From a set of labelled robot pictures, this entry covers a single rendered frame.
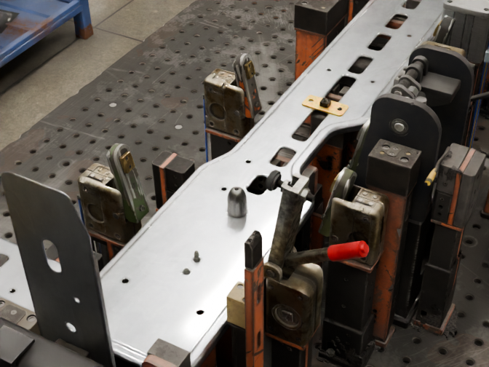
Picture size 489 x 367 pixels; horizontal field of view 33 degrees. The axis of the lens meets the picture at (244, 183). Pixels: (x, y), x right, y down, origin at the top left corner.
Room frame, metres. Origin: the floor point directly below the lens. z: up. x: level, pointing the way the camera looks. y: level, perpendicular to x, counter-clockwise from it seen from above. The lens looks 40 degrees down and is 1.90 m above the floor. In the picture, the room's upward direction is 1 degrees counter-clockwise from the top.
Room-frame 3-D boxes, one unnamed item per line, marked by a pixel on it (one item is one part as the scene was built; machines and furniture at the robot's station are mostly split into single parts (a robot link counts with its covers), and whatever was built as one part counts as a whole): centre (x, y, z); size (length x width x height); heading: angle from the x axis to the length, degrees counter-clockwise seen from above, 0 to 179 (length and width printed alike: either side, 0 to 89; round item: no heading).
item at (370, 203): (0.97, -0.18, 0.88); 0.11 x 0.09 x 0.37; 60
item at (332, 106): (1.32, -0.16, 1.01); 0.08 x 0.04 x 0.01; 60
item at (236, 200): (1.02, 0.01, 1.02); 0.03 x 0.03 x 0.07
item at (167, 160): (1.16, 0.13, 0.84); 0.11 x 0.08 x 0.29; 60
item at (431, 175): (1.01, -0.30, 1.09); 0.10 x 0.01 x 0.01; 150
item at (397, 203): (1.01, -0.23, 0.91); 0.07 x 0.05 x 0.42; 60
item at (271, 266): (0.82, -0.04, 1.06); 0.03 x 0.01 x 0.03; 60
